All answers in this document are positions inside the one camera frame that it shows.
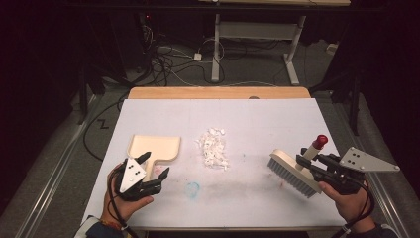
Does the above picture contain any wooden table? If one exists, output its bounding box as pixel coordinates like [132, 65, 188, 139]
[80, 86, 348, 232]

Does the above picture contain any black floor cable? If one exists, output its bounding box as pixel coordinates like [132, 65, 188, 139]
[82, 93, 131, 163]

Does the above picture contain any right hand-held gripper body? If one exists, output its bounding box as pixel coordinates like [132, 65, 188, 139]
[311, 147, 401, 196]

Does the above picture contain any tangle of floor cables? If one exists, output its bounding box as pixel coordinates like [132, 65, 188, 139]
[141, 24, 229, 87]

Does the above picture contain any white metal desk frame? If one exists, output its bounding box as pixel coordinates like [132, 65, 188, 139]
[211, 13, 307, 85]

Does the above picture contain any person's left hand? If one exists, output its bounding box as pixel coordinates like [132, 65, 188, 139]
[102, 163, 155, 226]

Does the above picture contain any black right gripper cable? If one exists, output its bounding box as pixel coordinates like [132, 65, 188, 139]
[331, 179, 376, 238]

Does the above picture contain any black metal stand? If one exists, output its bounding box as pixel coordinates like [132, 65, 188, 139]
[77, 60, 133, 126]
[309, 70, 363, 137]

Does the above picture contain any cream plastic dustpan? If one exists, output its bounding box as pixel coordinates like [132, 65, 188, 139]
[127, 134, 182, 183]

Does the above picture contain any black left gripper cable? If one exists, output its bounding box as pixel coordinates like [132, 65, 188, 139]
[108, 168, 140, 238]

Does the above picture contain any person's right hand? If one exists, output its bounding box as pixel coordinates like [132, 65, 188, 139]
[318, 180, 368, 226]

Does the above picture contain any pile of white paper scraps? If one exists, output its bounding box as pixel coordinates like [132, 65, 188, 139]
[195, 127, 231, 173]

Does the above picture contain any cream brush with grey bristles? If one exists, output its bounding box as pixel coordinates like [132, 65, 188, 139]
[266, 134, 329, 199]

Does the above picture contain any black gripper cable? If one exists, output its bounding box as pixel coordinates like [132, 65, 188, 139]
[108, 168, 140, 238]
[331, 179, 376, 238]

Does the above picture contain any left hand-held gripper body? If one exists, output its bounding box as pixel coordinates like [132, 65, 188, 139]
[113, 158, 163, 202]

